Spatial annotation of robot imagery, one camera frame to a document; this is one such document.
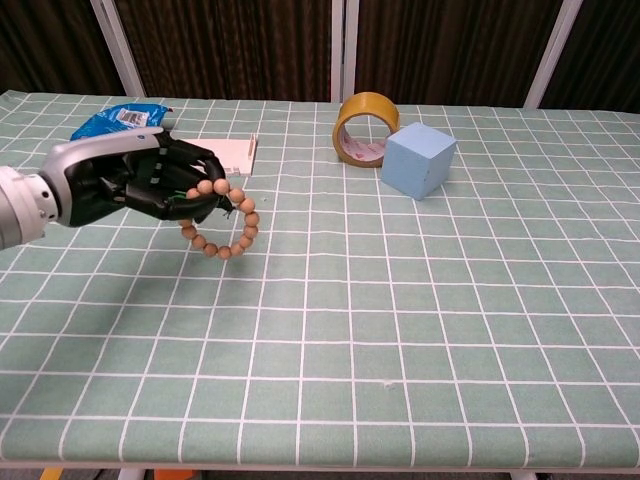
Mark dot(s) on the white frame post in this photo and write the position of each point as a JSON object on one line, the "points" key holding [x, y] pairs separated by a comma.
{"points": [[117, 50], [344, 50], [552, 55]]}

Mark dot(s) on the white shallow tray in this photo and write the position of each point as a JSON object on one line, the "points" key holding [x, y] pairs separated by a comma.
{"points": [[232, 155]]}

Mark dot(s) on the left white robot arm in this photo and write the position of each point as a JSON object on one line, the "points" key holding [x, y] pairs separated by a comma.
{"points": [[20, 210]]}

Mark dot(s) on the blue snack bag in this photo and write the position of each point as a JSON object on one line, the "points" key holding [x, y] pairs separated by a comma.
{"points": [[110, 120]]}

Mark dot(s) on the green checkered tablecloth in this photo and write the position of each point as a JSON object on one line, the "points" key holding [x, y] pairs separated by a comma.
{"points": [[375, 325]]}

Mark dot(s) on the dark brown curtain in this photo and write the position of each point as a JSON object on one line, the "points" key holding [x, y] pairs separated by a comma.
{"points": [[605, 55], [450, 50], [50, 45], [225, 50]]}

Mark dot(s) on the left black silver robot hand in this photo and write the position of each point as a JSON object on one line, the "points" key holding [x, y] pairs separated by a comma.
{"points": [[100, 185]]}

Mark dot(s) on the yellow packing tape roll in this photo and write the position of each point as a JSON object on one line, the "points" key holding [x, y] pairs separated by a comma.
{"points": [[367, 102]]}

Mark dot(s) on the light blue foam cube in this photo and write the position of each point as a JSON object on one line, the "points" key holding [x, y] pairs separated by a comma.
{"points": [[415, 160]]}

